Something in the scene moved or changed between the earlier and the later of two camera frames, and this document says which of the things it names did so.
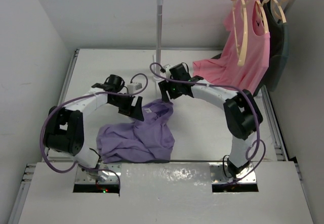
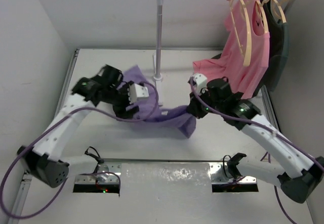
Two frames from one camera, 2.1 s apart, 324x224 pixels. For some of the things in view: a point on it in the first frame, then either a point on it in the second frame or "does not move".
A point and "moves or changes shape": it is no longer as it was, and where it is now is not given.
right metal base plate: x=220 y=175 does not move
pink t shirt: x=244 y=62 does not move
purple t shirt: x=149 y=141 → x=148 y=107
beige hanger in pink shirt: x=259 y=5 does not move
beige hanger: x=243 y=1 moves or changes shape
